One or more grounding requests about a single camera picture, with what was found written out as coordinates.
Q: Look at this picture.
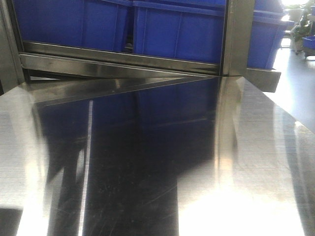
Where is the stainless steel shelf rack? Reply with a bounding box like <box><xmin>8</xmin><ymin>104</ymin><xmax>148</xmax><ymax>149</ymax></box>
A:
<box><xmin>0</xmin><ymin>0</ymin><xmax>280</xmax><ymax>104</ymax></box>

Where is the blue plastic bin middle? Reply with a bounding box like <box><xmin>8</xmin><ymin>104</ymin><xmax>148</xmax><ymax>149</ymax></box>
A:
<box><xmin>133</xmin><ymin>0</ymin><xmax>224</xmax><ymax>63</ymax></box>

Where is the blue plastic bin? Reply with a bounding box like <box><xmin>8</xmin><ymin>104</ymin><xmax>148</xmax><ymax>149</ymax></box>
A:
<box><xmin>247</xmin><ymin>0</ymin><xmax>294</xmax><ymax>69</ymax></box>
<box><xmin>133</xmin><ymin>0</ymin><xmax>224</xmax><ymax>63</ymax></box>
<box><xmin>13</xmin><ymin>0</ymin><xmax>132</xmax><ymax>52</ymax></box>

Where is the blue plastic bin left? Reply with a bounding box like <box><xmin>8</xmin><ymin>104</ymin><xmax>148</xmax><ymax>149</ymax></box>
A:
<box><xmin>13</xmin><ymin>0</ymin><xmax>132</xmax><ymax>52</ymax></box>

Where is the blue plastic bin right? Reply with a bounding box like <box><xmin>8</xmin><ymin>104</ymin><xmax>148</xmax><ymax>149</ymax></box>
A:
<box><xmin>247</xmin><ymin>0</ymin><xmax>294</xmax><ymax>69</ymax></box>

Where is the distant blue bin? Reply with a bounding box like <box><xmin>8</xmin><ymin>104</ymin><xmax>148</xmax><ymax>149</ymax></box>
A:
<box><xmin>303</xmin><ymin>36</ymin><xmax>315</xmax><ymax>50</ymax></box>

